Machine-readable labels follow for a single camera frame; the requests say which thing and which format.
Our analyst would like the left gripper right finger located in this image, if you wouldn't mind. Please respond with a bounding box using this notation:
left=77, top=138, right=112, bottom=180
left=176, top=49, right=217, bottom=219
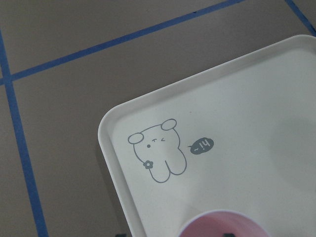
left=222, top=233, right=235, bottom=237

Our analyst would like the pink ikea cup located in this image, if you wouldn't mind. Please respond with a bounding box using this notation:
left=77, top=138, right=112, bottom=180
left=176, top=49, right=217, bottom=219
left=177, top=210, right=270, bottom=237

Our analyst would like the cream plastic tray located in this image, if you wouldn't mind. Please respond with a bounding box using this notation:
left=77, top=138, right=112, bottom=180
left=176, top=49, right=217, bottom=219
left=98, top=35, right=316, bottom=237

